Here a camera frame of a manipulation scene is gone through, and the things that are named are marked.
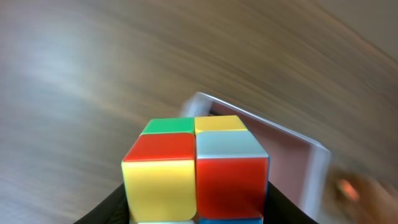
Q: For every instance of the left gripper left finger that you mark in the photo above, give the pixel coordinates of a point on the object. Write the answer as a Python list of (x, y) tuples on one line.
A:
[(112, 210)]

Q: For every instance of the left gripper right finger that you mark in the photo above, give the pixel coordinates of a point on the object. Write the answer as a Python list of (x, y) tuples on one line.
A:
[(278, 209)]

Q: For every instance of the colourful two-by-two puzzle cube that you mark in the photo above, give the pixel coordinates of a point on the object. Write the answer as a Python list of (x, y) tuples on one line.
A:
[(208, 169)]

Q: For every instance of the pink white open box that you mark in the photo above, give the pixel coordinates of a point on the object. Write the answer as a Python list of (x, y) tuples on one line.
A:
[(298, 165)]

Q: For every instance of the brown plush toy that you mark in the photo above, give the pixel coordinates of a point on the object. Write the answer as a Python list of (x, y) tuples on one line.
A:
[(359, 198)]

